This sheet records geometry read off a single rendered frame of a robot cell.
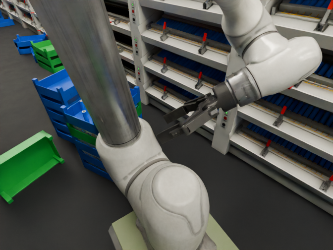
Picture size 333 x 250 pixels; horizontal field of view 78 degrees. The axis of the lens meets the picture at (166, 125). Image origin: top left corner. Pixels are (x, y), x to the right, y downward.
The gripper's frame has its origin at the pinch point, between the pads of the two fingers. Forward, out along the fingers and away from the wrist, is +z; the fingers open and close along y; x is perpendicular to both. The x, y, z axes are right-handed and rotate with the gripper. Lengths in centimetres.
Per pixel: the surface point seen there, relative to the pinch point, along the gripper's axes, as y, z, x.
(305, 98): -23, -43, 22
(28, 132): -55, 99, -21
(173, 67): -75, 0, -7
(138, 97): -41.3, 17.6, -6.5
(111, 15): -102, 23, -57
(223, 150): -51, -5, 44
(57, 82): -56, 59, -36
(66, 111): -23, 41, -19
